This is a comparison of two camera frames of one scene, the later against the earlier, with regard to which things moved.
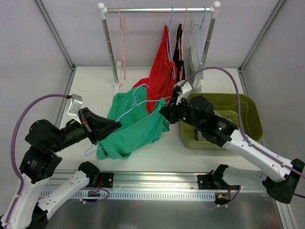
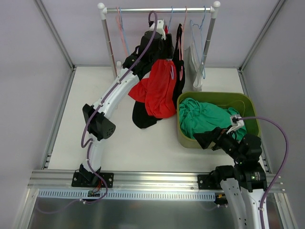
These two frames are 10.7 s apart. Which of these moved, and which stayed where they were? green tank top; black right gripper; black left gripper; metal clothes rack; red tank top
Moved: black right gripper; black left gripper; green tank top
Stayed: red tank top; metal clothes rack
